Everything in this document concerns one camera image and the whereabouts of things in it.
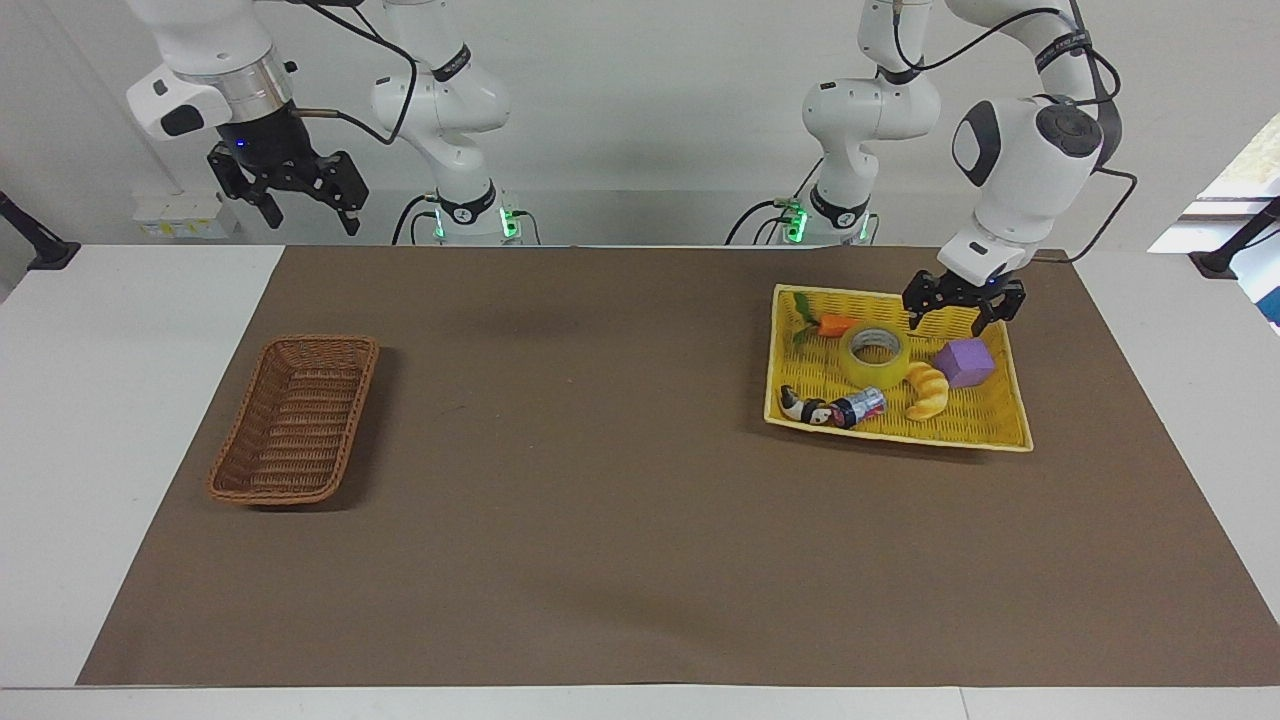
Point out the brown wicker basket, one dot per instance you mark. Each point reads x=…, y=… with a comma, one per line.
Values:
x=295, y=420

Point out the white socket box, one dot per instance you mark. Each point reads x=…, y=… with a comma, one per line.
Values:
x=185, y=218

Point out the yellow toy croissant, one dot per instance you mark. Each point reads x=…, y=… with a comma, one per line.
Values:
x=930, y=392

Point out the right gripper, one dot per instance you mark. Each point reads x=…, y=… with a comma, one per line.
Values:
x=262, y=140

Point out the black stand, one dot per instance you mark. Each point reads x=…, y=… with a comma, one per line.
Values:
x=45, y=250
x=1225, y=255

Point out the yellow woven basket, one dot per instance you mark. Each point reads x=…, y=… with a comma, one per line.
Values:
x=960, y=415

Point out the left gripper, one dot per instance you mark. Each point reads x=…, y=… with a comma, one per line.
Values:
x=975, y=286

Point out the orange toy carrot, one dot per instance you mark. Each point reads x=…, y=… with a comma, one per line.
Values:
x=835, y=324

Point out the black white penguin toy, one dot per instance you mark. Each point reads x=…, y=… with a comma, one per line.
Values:
x=805, y=408

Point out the purple cube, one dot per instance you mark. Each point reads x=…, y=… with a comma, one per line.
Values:
x=965, y=362

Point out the yellow clear tape roll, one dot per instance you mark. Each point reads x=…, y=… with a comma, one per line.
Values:
x=862, y=370

